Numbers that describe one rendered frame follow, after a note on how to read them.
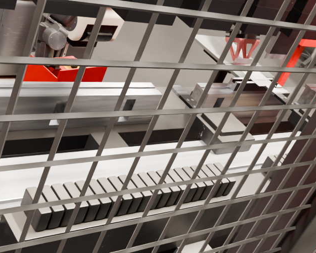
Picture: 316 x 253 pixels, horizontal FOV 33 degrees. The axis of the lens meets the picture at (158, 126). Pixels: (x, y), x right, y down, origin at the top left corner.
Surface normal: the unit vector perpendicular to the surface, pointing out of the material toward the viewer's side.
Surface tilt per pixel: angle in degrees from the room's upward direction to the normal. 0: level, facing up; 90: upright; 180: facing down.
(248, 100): 90
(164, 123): 0
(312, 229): 90
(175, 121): 0
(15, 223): 0
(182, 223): 90
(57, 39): 77
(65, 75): 90
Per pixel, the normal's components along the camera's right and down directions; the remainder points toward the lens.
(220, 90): 0.36, -0.80
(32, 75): -0.64, 0.16
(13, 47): 0.58, 0.60
